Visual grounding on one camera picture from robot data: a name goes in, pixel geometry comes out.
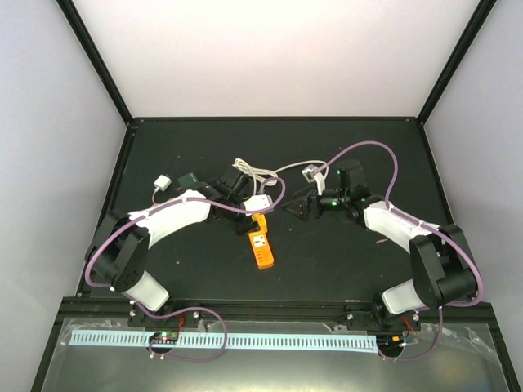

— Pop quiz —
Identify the light blue cable duct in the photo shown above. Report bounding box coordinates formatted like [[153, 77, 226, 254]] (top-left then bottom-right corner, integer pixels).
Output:
[[68, 330, 378, 354]]

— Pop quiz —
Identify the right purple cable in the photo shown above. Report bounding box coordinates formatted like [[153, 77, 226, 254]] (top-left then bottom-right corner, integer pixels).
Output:
[[314, 139, 487, 363]]

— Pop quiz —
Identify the white power cord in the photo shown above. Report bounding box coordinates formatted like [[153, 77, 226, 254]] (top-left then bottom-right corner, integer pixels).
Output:
[[231, 158, 318, 197]]

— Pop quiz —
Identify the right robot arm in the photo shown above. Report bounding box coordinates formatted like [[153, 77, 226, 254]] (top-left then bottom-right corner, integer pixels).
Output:
[[283, 160, 480, 331]]

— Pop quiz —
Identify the orange power strip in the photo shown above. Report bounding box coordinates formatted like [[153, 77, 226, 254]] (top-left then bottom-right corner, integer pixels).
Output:
[[248, 231, 275, 270]]

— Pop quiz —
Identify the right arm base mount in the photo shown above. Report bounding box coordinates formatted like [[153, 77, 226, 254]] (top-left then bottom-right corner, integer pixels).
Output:
[[340, 301, 415, 332]]

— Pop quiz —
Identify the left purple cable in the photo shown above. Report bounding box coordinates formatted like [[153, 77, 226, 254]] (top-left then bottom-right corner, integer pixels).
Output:
[[83, 176, 287, 363]]

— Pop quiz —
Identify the white usb charger plug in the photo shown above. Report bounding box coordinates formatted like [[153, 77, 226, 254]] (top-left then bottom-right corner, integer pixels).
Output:
[[153, 175, 172, 192]]

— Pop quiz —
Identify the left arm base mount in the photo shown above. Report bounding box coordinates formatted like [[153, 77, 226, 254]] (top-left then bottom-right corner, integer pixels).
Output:
[[128, 300, 185, 329]]

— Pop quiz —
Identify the yellow cube socket adapter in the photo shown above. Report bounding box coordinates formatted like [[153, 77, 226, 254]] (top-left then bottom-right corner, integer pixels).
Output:
[[251, 213, 267, 233]]

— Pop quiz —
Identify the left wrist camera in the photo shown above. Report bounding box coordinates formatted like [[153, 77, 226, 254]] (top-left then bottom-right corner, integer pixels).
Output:
[[242, 194, 274, 216]]

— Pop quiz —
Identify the purple cable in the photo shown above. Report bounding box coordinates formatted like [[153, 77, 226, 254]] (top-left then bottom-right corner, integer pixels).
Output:
[[83, 176, 287, 363], [314, 139, 487, 363]]

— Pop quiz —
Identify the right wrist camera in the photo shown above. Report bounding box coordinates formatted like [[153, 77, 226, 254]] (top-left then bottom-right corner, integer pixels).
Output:
[[302, 164, 325, 195]]

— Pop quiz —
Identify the black aluminium frame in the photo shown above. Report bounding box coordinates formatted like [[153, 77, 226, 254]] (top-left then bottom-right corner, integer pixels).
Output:
[[30, 1, 522, 391]]

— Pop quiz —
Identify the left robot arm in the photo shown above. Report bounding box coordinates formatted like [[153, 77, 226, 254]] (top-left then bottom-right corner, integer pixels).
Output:
[[85, 167, 253, 326]]

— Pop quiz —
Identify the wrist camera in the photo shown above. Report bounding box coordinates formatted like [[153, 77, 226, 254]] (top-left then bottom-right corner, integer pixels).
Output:
[[302, 164, 325, 195], [242, 194, 274, 216]]

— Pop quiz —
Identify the green cube socket adapter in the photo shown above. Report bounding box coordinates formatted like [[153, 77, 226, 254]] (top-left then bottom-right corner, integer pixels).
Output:
[[177, 172, 201, 193]]

